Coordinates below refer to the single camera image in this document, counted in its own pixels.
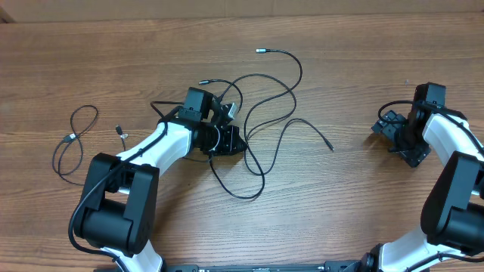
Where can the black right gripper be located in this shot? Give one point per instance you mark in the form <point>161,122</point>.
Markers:
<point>410,152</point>

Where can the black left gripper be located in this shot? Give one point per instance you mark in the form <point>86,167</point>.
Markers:
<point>232,134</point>

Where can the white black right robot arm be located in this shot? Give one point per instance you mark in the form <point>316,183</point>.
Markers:
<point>451,226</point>

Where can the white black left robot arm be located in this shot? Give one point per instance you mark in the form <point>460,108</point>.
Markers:
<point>115,214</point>

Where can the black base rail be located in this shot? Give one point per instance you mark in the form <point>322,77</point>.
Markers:
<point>328,266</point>

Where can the cardboard back wall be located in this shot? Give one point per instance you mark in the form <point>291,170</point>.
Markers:
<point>35,11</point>

